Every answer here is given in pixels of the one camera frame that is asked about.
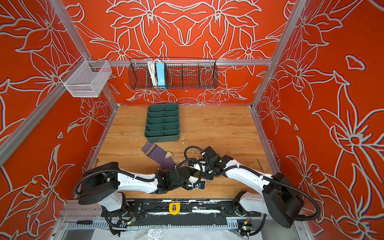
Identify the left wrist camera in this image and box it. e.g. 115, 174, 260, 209
194, 181, 206, 190

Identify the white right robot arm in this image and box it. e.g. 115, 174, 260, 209
199, 147, 321, 228

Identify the black wire wall basket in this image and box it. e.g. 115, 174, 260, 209
128, 58, 219, 90

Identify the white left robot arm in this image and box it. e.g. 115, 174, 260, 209
73, 162, 206, 213

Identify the white cable bundle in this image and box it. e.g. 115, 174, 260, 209
147, 59, 159, 88

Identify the clear plastic wall bin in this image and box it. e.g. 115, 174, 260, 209
61, 61, 112, 98

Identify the green plastic divider tray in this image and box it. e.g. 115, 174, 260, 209
145, 104, 181, 143

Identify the light blue box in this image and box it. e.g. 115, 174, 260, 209
156, 62, 166, 88

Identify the purple sock beige toe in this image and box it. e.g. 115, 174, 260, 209
142, 142, 176, 171

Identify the metal hex key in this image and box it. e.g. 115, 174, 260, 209
257, 159, 265, 174

